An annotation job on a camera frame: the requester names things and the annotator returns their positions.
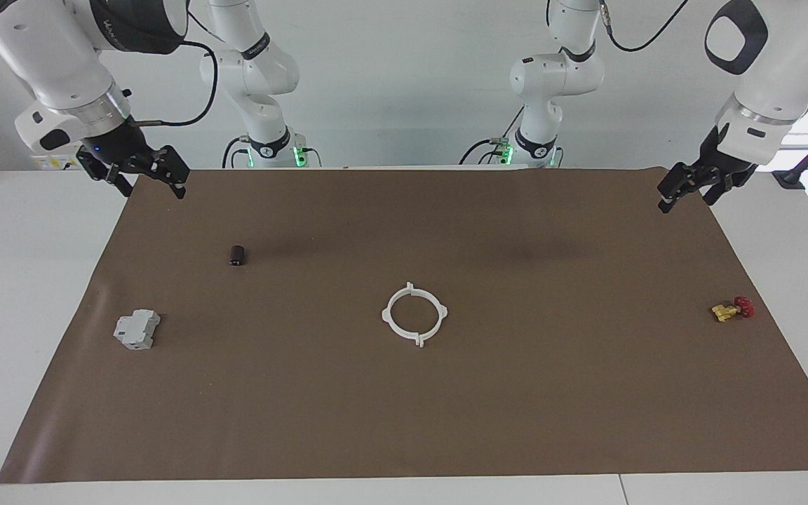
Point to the small dark brown cylinder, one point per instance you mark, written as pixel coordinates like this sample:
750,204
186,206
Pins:
238,255

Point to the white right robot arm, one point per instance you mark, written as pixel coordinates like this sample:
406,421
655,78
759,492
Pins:
46,56

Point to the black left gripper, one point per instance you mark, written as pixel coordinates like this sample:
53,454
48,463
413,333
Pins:
723,163

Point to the white wall socket box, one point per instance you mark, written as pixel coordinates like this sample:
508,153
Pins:
57,163

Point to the white circuit breaker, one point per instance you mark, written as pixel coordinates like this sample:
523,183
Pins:
136,330

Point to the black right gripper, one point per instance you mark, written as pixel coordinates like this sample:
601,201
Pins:
123,151

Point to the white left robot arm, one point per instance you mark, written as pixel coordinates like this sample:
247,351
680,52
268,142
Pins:
783,63

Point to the brown table mat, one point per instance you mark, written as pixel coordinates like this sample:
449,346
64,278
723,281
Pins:
376,421

